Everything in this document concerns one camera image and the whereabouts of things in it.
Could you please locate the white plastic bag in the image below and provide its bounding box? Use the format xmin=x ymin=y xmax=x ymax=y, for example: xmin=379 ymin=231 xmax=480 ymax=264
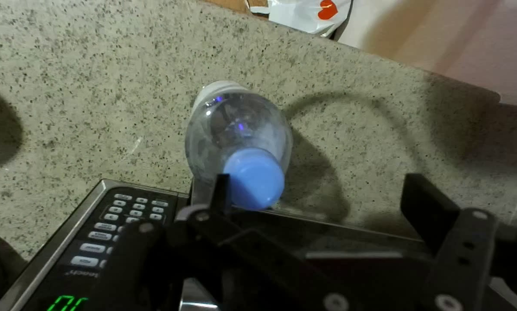
xmin=245 ymin=0 xmax=355 ymax=38

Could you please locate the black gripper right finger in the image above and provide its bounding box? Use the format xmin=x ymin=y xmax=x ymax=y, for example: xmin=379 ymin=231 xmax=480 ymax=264
xmin=400 ymin=173 xmax=517 ymax=311

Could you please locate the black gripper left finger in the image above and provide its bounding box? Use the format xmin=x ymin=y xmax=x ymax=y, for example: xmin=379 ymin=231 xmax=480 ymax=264
xmin=170 ymin=174 xmax=430 ymax=311

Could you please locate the clear water bottle blue cap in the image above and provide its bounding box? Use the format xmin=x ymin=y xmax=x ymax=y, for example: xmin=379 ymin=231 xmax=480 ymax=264
xmin=186 ymin=81 xmax=293 ymax=211

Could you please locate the stainless steel microwave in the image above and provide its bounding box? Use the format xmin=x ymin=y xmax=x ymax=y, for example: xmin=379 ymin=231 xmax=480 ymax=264
xmin=0 ymin=178 xmax=226 ymax=311

